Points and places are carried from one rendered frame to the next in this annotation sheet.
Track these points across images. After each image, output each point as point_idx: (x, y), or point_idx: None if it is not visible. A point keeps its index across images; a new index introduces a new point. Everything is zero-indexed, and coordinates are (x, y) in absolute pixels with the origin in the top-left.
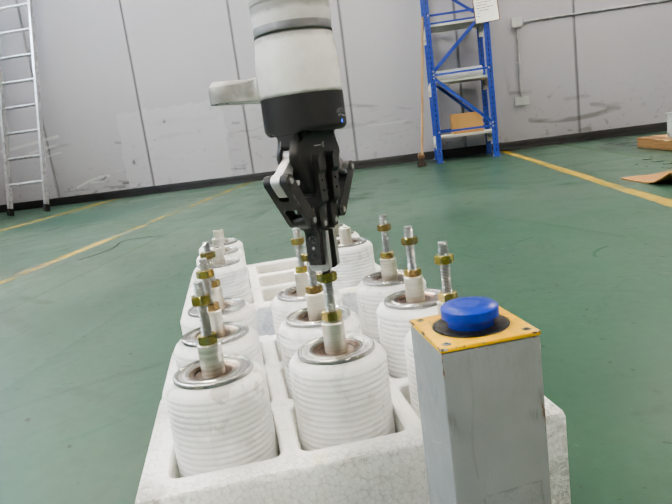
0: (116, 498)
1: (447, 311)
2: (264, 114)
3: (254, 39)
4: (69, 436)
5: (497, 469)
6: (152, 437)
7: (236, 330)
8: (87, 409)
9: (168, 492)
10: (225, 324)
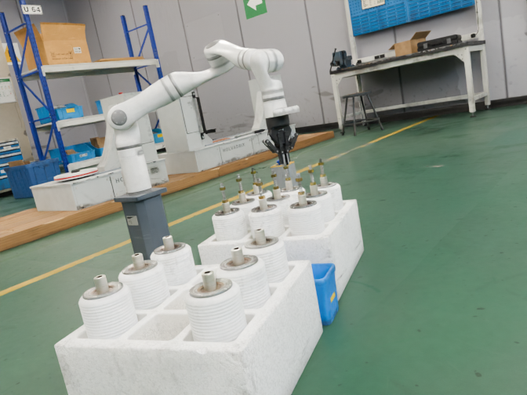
0: (381, 292)
1: None
2: (288, 117)
3: (284, 97)
4: (422, 340)
5: None
6: (348, 208)
7: (307, 193)
8: (414, 370)
9: (347, 200)
10: (308, 196)
